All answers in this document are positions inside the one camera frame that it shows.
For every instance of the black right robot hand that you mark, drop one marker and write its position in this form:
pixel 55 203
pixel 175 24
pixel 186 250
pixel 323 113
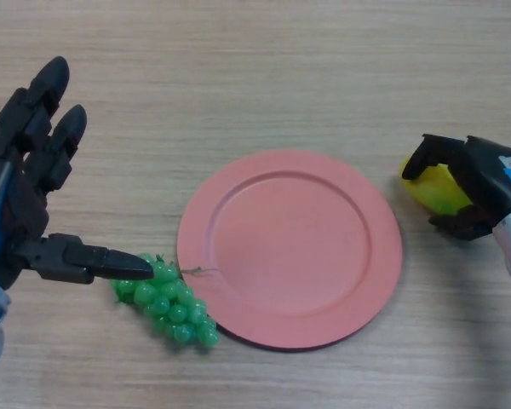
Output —
pixel 489 179

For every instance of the pink round plate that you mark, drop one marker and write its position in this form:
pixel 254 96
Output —
pixel 289 251

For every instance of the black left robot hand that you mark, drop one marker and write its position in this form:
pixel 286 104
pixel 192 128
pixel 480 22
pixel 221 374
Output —
pixel 8 196

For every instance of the yellow starfruit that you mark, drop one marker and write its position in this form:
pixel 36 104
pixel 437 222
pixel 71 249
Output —
pixel 440 189

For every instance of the green grape bunch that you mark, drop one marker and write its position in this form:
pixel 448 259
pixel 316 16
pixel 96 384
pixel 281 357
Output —
pixel 174 311

